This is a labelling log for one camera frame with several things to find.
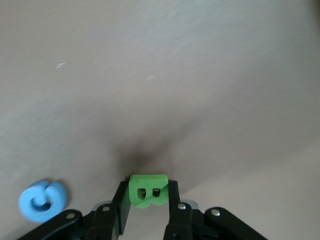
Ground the blue foam letter G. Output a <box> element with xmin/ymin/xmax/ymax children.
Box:
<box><xmin>18</xmin><ymin>179</ymin><xmax>68</xmax><ymax>223</ymax></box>

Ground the green foam letter B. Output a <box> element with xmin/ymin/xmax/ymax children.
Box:
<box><xmin>128</xmin><ymin>174</ymin><xmax>170</xmax><ymax>209</ymax></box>

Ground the brown table cover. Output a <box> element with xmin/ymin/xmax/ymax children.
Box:
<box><xmin>0</xmin><ymin>0</ymin><xmax>320</xmax><ymax>240</ymax></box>

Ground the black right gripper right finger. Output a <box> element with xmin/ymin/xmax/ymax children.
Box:
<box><xmin>163</xmin><ymin>180</ymin><xmax>193</xmax><ymax>240</ymax></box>

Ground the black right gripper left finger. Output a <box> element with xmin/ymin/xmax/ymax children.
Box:
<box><xmin>86</xmin><ymin>181</ymin><xmax>132</xmax><ymax>240</ymax></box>

